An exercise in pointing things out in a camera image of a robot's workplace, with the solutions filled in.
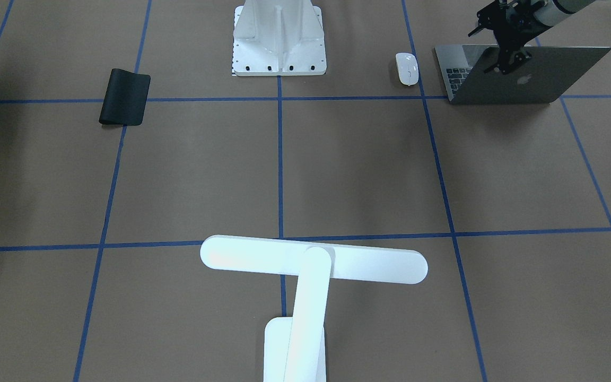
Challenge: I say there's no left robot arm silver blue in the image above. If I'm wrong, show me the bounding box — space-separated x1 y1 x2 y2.
468 1 593 75

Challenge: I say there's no white desk lamp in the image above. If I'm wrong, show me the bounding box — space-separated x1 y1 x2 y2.
200 235 429 381

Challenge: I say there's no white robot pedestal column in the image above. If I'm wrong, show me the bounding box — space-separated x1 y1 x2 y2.
231 1 327 76

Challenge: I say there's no black mouse pad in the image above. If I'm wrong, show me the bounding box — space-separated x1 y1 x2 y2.
99 68 151 126

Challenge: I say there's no white computer mouse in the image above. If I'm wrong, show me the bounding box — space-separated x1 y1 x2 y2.
395 51 420 86

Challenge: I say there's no grey laptop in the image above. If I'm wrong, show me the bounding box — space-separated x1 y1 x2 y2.
434 45 611 106

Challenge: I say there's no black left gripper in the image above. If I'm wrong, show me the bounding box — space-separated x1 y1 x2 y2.
468 1 545 75

